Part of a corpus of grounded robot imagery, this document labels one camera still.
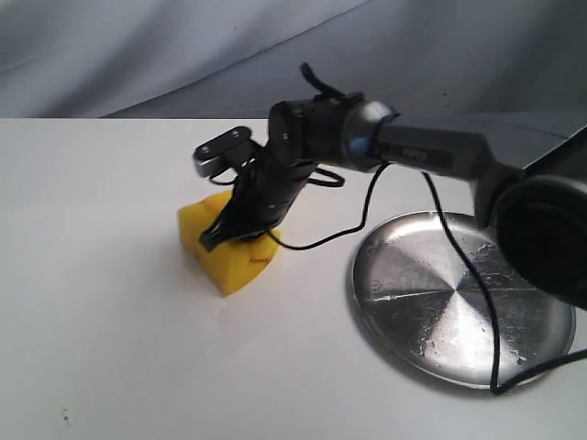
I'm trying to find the grey backdrop cloth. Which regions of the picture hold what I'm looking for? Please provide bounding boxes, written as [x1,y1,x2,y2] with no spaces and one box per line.
[1,1,586,118]

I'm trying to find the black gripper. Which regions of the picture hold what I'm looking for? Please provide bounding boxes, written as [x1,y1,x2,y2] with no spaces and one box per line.
[199,147,317,252]

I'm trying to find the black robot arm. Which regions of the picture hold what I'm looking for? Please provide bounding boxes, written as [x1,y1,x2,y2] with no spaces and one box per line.
[194,93,586,308]

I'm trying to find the black cable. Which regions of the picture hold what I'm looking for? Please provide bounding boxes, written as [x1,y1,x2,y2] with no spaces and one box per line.
[270,63,587,397]

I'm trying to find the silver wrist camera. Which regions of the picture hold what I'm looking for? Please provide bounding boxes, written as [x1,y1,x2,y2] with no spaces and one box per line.
[192,126,253,178]

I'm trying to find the yellow sponge block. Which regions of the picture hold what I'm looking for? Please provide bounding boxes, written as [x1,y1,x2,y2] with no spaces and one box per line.
[177,191,279,295]

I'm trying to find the round stainless steel plate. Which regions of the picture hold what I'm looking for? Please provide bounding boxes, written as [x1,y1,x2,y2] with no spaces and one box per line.
[349,211,576,390]

